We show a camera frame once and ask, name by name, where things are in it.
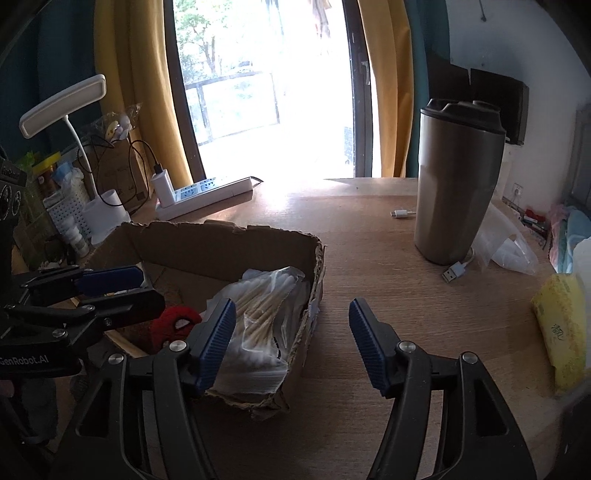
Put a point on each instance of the clear bag with yellow items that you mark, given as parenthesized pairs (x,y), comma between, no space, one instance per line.
(115,124)

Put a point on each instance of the red spider mask plush toy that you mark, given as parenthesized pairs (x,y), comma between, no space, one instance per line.
(178,323)

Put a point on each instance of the white plug-in charger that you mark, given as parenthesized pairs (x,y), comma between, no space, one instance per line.
(162,184)

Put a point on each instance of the can with yellow lid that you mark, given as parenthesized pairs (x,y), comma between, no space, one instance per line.
(46,173)

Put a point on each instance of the white wall socket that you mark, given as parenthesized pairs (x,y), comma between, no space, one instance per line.
(517,190)

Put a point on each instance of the white side desk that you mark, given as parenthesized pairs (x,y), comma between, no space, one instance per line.
(507,170)

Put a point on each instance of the white desk lamp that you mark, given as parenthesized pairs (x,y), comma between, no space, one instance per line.
(104,212)

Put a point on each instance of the black monitor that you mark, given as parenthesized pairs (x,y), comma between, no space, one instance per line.
(505,101)
(445,78)

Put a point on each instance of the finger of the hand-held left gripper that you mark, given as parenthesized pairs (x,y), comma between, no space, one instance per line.
(129,304)
(111,279)

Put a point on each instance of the blue printed blanket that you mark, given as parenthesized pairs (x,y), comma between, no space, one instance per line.
(572,235)

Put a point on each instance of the green snack packet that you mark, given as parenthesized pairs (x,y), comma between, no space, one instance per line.
(32,221)

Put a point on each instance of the yellow curtain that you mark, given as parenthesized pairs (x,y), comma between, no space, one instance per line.
(385,92)
(134,69)

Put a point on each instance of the blue and white pack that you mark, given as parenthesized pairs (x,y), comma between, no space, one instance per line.
(69,177)

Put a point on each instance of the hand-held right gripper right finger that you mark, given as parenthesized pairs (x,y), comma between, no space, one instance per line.
(367,346)

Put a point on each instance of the white usb plug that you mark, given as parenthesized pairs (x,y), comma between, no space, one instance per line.
(402,213)

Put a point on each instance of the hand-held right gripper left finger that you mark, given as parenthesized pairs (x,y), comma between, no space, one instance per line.
(214,346)

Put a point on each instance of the red and white clutter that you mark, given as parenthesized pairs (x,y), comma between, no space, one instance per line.
(534,218)

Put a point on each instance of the brown carton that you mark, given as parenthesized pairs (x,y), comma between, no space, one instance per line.
(120,180)

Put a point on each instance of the hanging clothes outside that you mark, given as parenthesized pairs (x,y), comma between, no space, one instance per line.
(322,14)

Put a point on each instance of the small white bottle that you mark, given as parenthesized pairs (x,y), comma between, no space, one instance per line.
(70,230)
(82,247)

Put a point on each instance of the clear plastic bag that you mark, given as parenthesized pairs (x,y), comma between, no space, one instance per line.
(508,244)

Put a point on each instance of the grey padded headboard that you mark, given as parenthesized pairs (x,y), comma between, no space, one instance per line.
(582,157)

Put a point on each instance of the glass balcony door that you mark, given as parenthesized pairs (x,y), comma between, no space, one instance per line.
(360,92)

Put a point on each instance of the clear bag of cotton swabs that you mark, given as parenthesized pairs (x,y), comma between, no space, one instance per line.
(263,304)

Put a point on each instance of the yellow tissue pack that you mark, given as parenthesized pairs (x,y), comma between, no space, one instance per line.
(561,327)

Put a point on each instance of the white perforated basket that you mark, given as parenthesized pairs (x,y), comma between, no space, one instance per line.
(69,210)

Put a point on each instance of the white power strip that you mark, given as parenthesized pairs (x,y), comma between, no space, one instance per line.
(207,194)

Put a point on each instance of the cardboard box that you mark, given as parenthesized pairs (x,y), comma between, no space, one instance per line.
(184,254)

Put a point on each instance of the steel tumbler with dark lid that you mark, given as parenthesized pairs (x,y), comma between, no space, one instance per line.
(455,184)

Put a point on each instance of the teal curtain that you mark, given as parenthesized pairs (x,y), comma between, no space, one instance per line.
(51,55)
(427,32)

